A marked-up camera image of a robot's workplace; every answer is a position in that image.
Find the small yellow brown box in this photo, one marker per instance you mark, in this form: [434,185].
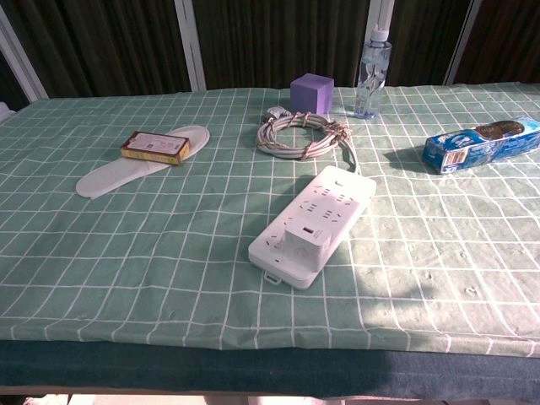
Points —
[154,147]

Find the clear plastic water bottle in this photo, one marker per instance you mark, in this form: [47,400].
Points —
[371,84]

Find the white charger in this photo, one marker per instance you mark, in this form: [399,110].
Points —
[306,244]

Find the green checked tablecloth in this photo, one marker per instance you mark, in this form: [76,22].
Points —
[126,253]

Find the white slipper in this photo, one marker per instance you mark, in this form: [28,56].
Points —
[109,177]

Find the blue cookie package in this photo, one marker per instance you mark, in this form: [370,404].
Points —
[476,147]

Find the dark curtain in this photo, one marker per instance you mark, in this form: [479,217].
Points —
[274,38]

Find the white power strip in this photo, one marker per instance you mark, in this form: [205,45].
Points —
[337,198]

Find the dark teal table cover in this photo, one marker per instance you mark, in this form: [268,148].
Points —
[169,367]

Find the purple cube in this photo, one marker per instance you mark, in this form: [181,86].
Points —
[310,95]

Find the white metal frame post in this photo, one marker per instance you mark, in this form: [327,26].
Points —
[384,12]
[462,42]
[21,59]
[190,42]

